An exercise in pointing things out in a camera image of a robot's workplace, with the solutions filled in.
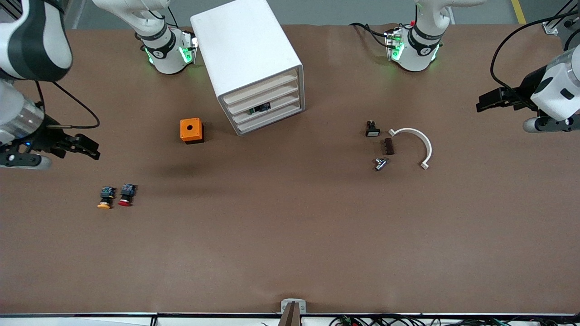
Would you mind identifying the red cap push button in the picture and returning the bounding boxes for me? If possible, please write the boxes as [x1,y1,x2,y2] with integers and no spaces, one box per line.
[118,183,138,207]

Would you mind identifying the white plastic drawer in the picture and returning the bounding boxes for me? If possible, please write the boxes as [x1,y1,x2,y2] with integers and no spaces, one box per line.
[223,72,299,105]
[227,83,300,116]
[231,93,301,125]
[236,103,303,135]

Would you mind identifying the yellow cap push button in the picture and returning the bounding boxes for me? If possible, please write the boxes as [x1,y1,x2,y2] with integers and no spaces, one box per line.
[97,186,117,210]

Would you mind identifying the white drawer cabinet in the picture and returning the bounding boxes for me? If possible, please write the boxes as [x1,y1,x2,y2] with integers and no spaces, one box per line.
[190,0,305,136]

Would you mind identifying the white curved pipe clamp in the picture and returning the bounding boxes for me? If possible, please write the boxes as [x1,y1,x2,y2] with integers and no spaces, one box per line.
[388,128,433,170]

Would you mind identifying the orange box with hole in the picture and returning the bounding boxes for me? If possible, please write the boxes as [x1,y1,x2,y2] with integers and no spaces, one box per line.
[180,118,205,144]

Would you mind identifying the brown table cover sheet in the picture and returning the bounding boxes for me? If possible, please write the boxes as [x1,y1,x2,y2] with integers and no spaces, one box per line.
[0,24,580,315]

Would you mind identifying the aluminium frame profile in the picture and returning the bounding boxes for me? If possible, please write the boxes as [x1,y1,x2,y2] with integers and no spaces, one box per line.
[0,0,28,21]
[542,0,580,36]

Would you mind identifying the black left base cable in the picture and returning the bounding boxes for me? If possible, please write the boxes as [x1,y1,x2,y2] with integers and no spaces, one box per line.
[349,22,391,48]

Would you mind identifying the black base cable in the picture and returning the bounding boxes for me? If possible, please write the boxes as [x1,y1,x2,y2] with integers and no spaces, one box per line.
[349,22,391,48]
[145,5,180,29]

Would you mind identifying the black right base cable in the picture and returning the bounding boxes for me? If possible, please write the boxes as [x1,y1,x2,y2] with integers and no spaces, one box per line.
[145,5,180,29]

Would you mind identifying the tangled cable bundle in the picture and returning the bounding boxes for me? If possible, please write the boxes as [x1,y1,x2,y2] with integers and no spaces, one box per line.
[261,315,580,326]

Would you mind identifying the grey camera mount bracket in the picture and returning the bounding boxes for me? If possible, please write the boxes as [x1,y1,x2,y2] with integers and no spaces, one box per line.
[280,298,307,326]

